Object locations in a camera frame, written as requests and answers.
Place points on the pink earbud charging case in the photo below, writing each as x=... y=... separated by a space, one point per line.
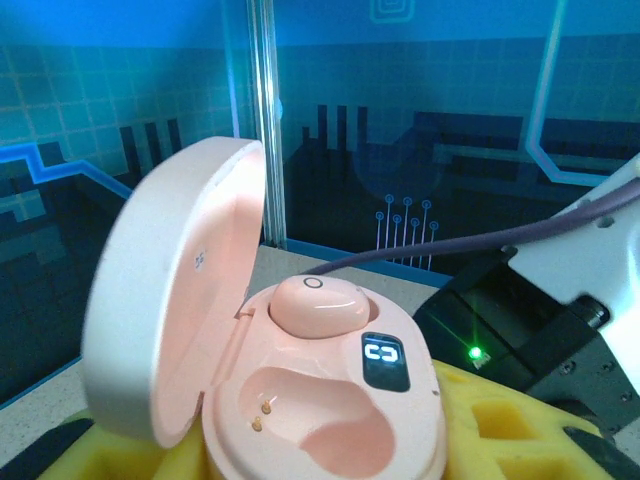
x=200 y=280

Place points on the aluminium frame post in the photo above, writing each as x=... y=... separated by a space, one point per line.
x=267 y=125

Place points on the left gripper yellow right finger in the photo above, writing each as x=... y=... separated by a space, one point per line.
x=500 y=450

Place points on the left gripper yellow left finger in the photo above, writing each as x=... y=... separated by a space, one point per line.
x=125 y=460

